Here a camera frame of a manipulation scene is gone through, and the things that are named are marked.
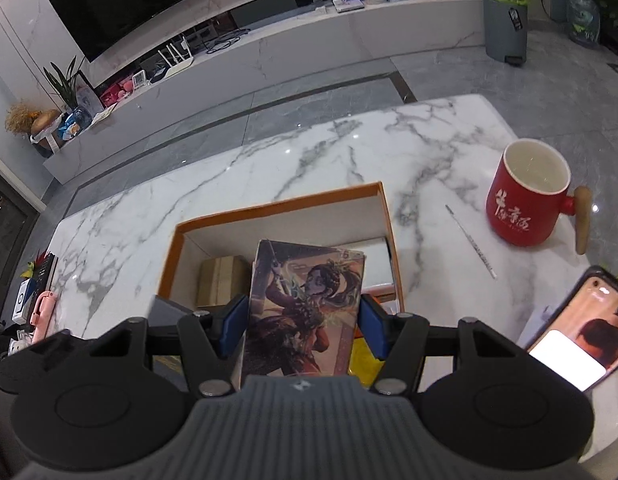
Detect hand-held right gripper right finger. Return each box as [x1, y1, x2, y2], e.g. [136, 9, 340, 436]
[361, 294, 528, 397]

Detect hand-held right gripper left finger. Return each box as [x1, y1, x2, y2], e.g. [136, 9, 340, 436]
[91, 294, 248, 397]

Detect brown cardboard box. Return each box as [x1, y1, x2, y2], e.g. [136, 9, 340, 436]
[196, 255, 257, 308]

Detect illustrated card box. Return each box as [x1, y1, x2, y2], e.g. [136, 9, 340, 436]
[241, 239, 370, 378]

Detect orange storage box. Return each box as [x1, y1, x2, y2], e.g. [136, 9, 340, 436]
[156, 182, 406, 321]

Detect yellow packet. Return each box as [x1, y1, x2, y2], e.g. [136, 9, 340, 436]
[350, 340, 386, 390]

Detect pink selfie stick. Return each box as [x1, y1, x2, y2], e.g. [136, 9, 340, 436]
[31, 290, 58, 343]

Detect white and blue box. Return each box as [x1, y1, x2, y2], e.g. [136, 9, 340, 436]
[11, 277, 40, 324]

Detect black remote control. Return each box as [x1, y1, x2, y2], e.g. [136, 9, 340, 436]
[31, 252, 58, 293]

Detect silver pen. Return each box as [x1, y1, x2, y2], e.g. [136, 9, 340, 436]
[445, 204, 498, 281]

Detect smartphone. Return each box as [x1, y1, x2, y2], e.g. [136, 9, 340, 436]
[526, 265, 618, 393]

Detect snack packet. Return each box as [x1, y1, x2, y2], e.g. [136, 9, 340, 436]
[56, 112, 84, 141]

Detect dried flower bouquet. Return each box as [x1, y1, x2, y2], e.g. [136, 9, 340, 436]
[5, 102, 40, 136]

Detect green plant in blue vase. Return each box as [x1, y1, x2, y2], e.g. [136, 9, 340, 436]
[43, 55, 96, 127]

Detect red box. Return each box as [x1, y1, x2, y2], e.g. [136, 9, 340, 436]
[100, 80, 134, 107]

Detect white router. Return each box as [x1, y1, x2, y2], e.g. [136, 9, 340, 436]
[156, 32, 196, 79]

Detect marble tv console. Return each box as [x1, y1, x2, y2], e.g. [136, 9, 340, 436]
[41, 0, 487, 186]

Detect grey trash bin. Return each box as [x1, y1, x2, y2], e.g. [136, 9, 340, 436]
[481, 0, 530, 67]

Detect black television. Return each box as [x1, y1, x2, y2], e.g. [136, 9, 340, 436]
[45, 0, 250, 63]

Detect clear water bottle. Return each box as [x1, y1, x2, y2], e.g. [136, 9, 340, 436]
[566, 0, 602, 46]

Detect red mug with wooden handle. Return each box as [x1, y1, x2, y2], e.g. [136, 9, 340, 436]
[485, 137, 593, 256]

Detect black cables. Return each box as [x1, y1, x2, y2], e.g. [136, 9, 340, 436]
[206, 27, 252, 54]

